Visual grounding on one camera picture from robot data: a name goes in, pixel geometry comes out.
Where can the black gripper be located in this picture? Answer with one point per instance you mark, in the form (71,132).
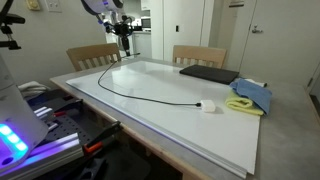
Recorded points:
(124,29)

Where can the white charger adapter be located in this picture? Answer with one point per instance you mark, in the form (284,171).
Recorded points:
(207,106)

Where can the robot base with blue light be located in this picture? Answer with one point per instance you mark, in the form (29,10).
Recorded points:
(21,132)

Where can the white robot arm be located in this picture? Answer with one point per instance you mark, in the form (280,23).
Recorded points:
(114,7)

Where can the wooden chair near arm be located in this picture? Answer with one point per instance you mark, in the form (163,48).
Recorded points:
(94,55)

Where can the wooden chair near cloths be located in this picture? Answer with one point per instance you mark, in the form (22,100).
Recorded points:
(198,55)

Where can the black flat pad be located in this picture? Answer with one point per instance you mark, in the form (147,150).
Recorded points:
(209,73)

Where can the white board mat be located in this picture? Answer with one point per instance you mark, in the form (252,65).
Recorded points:
(159,97)

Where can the folded white cloth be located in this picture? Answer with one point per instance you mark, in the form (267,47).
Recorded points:
(32,88)

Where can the orange black clamp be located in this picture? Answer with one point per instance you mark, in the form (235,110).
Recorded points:
(96,143)

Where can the yellow microfiber cloth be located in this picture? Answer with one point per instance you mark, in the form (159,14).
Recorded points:
(242,104)

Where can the blue microfiber cloth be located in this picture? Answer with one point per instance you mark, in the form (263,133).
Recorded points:
(258,94)

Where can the black camera on stand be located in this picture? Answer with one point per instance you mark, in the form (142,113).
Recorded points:
(7,19)

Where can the small white charger with cable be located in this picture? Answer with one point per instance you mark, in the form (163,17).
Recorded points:
(257,83)

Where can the white door with handle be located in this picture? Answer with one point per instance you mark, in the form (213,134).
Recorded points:
(284,41)

